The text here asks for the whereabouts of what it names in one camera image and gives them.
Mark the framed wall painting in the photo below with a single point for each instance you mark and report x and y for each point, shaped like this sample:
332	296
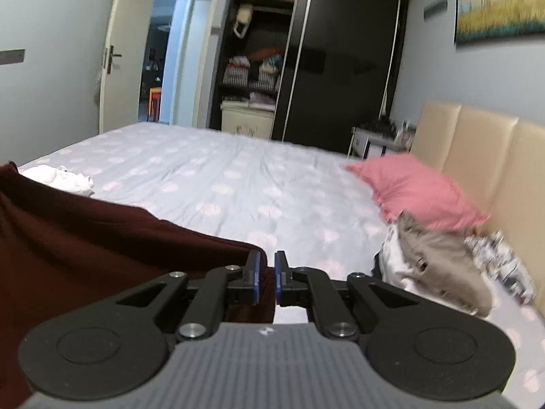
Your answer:
480	21

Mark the white folded garment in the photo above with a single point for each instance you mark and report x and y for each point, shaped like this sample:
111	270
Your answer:
396	270

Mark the white nightstand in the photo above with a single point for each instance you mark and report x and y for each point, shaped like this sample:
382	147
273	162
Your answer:
365	144

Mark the grey wall plate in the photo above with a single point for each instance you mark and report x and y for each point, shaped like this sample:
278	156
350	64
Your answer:
11	57

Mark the beige padded headboard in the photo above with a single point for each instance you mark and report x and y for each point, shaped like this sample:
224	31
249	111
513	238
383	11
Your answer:
498	162

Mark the polka dot bed sheet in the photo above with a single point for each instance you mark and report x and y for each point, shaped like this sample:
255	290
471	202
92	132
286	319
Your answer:
274	195

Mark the dark wardrobe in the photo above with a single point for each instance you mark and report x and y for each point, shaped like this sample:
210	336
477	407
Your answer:
327	65

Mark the white crumpled garment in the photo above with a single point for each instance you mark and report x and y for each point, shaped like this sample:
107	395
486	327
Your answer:
62	179

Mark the dark maroon shirt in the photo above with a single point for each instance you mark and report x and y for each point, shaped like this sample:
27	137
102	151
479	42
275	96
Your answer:
60	252

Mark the pink pillow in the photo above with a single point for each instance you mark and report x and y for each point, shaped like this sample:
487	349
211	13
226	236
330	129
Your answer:
400	182

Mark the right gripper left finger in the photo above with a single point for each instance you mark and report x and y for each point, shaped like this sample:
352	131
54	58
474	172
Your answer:
211	297

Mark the cream storage bin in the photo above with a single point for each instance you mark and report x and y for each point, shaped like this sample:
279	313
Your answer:
247	119

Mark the tan folded garment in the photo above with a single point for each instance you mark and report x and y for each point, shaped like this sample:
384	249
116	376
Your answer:
443	263

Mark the white bedroom door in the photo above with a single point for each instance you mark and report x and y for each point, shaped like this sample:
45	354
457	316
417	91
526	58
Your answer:
124	50

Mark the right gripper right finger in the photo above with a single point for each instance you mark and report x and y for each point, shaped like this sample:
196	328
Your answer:
313	290

